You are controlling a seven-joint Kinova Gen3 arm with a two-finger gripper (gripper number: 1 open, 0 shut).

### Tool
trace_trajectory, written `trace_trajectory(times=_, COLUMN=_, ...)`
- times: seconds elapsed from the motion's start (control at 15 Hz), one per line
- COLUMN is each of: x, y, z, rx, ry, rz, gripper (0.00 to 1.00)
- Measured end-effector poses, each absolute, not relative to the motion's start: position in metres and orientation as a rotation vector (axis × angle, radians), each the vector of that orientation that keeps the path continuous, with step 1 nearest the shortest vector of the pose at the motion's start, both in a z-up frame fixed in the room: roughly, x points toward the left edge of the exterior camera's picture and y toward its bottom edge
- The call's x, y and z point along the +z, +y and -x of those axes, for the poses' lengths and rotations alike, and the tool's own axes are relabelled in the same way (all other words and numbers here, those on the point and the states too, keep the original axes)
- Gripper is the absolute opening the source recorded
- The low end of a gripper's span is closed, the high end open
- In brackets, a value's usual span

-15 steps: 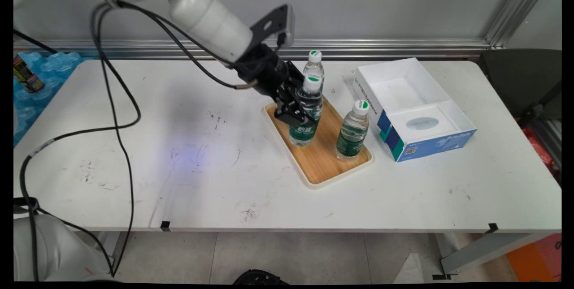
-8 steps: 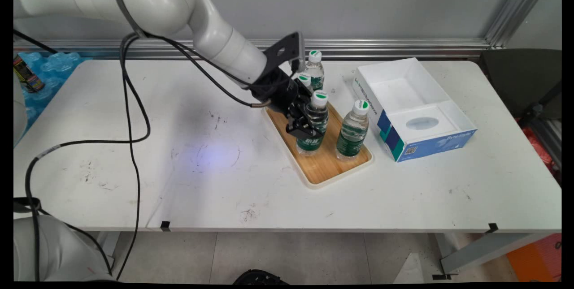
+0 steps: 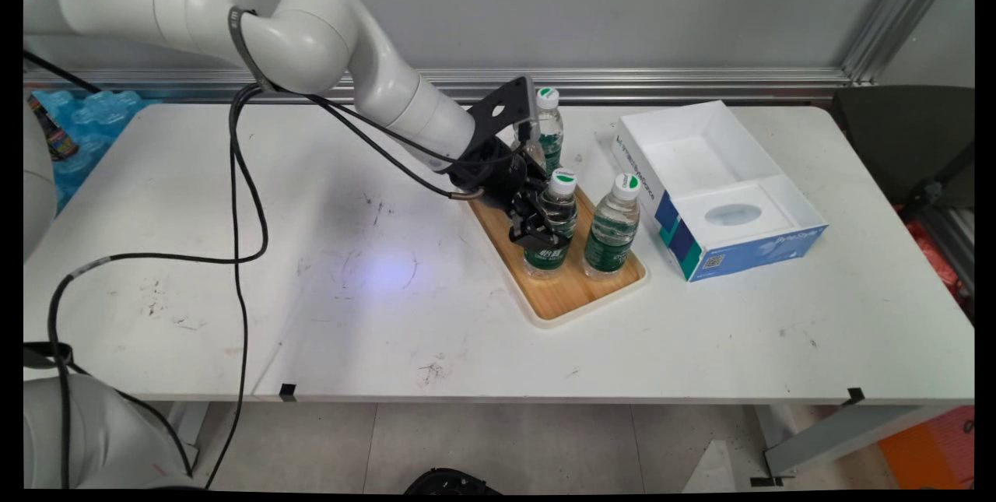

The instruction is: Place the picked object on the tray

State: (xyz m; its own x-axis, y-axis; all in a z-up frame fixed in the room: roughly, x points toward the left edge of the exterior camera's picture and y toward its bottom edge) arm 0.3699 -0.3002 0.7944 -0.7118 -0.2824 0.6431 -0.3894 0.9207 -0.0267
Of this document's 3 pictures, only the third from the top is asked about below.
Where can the orange box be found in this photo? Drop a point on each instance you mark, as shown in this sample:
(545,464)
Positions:
(930,447)

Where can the white blue ByteDance cardboard box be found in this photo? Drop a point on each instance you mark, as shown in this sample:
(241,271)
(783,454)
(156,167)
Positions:
(716,152)

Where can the blue shrink-wrapped bottle pack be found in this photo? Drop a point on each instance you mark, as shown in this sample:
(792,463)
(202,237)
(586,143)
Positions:
(101,121)

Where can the red patterned bag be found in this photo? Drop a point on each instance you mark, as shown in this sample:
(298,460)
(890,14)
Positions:
(938,253)

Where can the slanted aluminium frame post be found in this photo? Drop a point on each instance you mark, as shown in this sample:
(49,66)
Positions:
(903,15)

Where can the wooden tray with white rim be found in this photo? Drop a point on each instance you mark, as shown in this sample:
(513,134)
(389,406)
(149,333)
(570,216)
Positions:
(560,296)

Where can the Cestbon water bottle green label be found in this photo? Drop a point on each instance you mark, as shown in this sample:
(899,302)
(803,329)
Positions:
(611,241)
(545,259)
(551,132)

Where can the white table leg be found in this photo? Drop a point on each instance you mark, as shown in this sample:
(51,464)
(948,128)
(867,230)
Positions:
(848,432)
(191,428)

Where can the dark grey chair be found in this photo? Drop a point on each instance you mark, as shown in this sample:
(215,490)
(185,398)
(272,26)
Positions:
(903,136)

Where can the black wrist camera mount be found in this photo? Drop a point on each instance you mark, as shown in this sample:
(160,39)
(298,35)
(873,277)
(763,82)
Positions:
(502,109)

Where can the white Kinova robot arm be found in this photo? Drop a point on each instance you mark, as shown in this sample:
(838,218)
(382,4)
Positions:
(311,35)

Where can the aluminium profile beside table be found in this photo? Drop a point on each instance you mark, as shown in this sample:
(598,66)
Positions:
(949,241)

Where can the black tape piece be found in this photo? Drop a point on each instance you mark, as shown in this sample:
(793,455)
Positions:
(856,396)
(289,392)

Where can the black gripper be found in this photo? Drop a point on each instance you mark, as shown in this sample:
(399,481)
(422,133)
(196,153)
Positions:
(502,171)

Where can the horizontal aluminium frame rail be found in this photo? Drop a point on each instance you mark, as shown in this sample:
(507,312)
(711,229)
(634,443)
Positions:
(622,86)

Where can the black round object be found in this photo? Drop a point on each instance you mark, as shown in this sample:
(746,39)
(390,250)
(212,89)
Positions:
(451,482)

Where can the colourful printed can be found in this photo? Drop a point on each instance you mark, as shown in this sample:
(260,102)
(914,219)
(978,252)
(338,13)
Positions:
(50,128)

